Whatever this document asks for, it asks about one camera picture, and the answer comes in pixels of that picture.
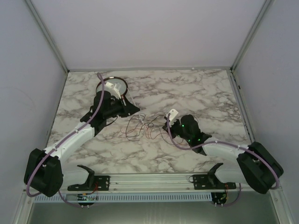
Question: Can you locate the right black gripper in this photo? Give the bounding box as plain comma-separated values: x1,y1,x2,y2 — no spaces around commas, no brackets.
162,117,191,142

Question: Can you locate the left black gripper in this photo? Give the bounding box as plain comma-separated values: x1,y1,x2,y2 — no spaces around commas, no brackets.
104,94,140,119

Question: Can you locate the black thin wire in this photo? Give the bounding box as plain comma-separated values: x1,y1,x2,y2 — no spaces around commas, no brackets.
126,115,169,140

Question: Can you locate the orange thin wire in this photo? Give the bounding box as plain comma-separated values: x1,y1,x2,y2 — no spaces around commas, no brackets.
120,116,185,144

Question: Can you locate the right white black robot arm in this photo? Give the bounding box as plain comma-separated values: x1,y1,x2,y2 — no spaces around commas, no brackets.
163,110,284,194

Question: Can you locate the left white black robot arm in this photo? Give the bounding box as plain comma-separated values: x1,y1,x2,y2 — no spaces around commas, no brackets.
24,91,140,197

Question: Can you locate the round brown-rimmed dish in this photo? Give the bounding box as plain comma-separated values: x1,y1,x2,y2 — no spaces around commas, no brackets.
104,77,128,97

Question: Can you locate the marble pattern table mat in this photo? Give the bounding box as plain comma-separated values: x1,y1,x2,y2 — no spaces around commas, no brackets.
38,68,260,175

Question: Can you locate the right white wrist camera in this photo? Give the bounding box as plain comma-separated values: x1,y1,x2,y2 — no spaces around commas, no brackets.
165,109,178,126

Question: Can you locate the aluminium front rail frame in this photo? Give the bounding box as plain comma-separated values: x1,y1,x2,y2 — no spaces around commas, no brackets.
22,172,285,192

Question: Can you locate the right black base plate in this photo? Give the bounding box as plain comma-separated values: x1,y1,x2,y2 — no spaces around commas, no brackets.
191,174,236,190

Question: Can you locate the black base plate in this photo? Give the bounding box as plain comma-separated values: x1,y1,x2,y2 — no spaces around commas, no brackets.
191,174,236,190
67,175,110,191

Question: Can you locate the slotted grey cable duct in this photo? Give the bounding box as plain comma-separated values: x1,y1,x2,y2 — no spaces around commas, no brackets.
34,192,212,203

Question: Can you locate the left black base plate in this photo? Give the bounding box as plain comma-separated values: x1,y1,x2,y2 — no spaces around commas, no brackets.
67,175,110,191

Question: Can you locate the left aluminium corner post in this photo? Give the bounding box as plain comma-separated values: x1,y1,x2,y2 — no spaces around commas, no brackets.
24,0,69,74

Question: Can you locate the aluminium corner post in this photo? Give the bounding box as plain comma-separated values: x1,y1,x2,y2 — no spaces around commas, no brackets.
230,0,275,73
24,0,69,74

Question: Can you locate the right aluminium corner post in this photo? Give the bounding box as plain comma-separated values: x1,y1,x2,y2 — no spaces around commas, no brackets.
230,0,275,73

